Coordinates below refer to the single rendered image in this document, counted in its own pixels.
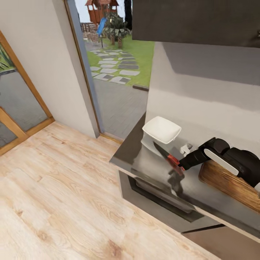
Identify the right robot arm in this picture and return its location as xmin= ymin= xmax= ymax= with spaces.
xmin=178 ymin=137 xmax=260 ymax=193

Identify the cutting board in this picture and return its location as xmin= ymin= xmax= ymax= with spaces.
xmin=200 ymin=159 xmax=260 ymax=213

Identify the parer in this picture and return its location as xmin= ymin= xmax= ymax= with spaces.
xmin=154 ymin=142 xmax=180 ymax=165

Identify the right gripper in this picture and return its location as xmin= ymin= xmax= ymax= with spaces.
xmin=178 ymin=151 xmax=202 ymax=170

